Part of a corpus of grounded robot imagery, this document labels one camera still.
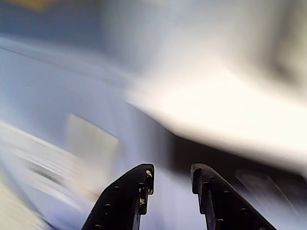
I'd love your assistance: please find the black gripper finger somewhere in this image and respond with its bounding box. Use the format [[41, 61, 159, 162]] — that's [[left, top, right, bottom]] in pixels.
[[190, 163, 278, 230], [81, 163, 154, 230]]

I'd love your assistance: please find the ice dispenser fridge door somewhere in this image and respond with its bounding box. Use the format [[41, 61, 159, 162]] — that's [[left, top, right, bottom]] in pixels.
[[0, 35, 173, 230]]

